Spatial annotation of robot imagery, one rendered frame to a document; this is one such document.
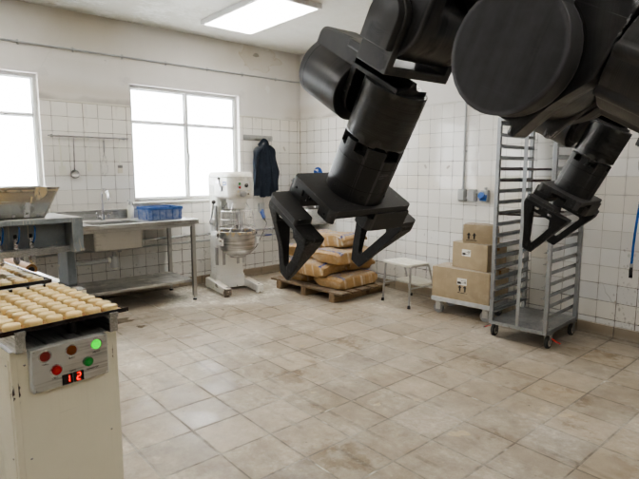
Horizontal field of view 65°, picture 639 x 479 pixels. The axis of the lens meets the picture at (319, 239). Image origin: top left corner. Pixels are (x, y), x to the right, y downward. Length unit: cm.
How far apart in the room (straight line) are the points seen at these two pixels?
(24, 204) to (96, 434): 107
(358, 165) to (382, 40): 11
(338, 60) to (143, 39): 588
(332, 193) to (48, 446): 164
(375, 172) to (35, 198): 221
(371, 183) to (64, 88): 557
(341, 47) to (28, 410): 163
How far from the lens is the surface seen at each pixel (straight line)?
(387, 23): 41
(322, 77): 48
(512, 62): 34
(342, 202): 45
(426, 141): 575
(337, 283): 548
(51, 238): 263
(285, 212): 46
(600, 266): 491
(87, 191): 593
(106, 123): 602
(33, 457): 198
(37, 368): 184
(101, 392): 199
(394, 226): 50
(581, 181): 82
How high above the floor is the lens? 138
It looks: 8 degrees down
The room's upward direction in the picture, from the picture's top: straight up
